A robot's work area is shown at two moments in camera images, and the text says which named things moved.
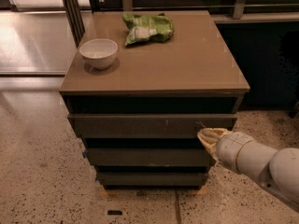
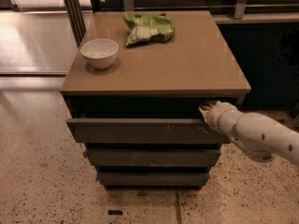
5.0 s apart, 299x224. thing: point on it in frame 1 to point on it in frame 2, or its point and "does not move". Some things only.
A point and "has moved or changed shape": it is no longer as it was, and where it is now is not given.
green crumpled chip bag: (147, 28) does not move
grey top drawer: (148, 125) has moved or changed shape
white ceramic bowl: (99, 53) does not move
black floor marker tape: (115, 212) does not move
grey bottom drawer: (152, 178) does not move
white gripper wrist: (230, 149) to (215, 116)
